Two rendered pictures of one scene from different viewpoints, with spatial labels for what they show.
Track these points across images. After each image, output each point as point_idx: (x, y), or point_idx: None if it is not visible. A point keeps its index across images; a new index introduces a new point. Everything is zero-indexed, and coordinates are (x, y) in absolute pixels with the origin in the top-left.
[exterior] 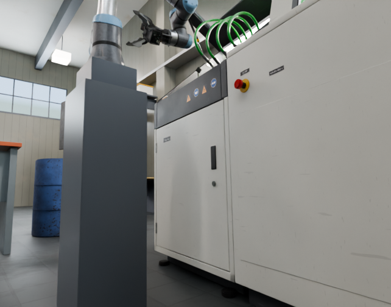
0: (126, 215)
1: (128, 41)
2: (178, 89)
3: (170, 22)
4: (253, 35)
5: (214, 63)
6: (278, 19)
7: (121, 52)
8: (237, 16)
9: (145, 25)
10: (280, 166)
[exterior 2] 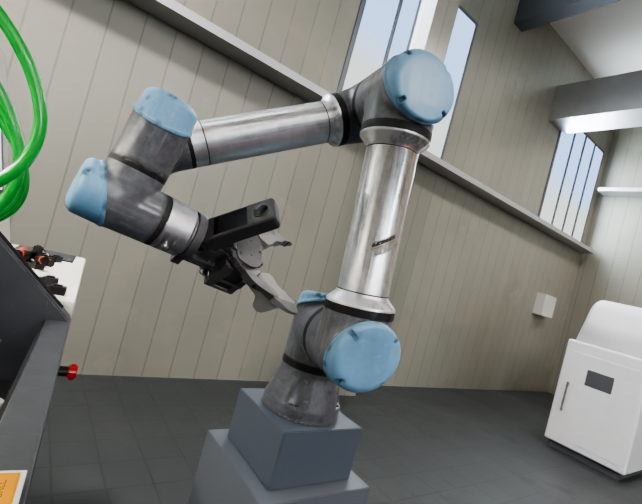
0: None
1: (294, 302)
2: (49, 405)
3: (180, 151)
4: (78, 289)
5: None
6: (80, 281)
7: (282, 358)
8: None
9: (258, 242)
10: None
